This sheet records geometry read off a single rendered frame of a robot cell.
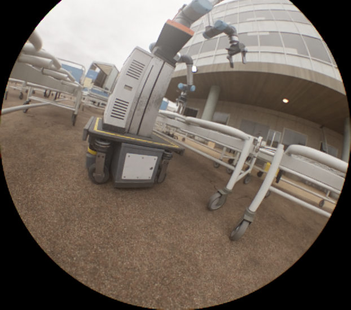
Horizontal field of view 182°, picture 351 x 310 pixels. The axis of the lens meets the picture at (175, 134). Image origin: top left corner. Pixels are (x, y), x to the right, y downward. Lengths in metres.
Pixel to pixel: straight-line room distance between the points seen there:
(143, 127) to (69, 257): 0.67
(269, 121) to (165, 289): 7.28
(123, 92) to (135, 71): 0.11
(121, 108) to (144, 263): 0.59
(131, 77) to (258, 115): 7.18
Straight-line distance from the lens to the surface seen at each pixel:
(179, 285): 0.42
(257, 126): 7.12
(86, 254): 0.41
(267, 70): 4.62
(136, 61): 0.56
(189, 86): 1.44
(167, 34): 0.69
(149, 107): 0.62
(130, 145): 0.47
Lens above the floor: 0.39
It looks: 4 degrees down
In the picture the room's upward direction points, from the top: 19 degrees clockwise
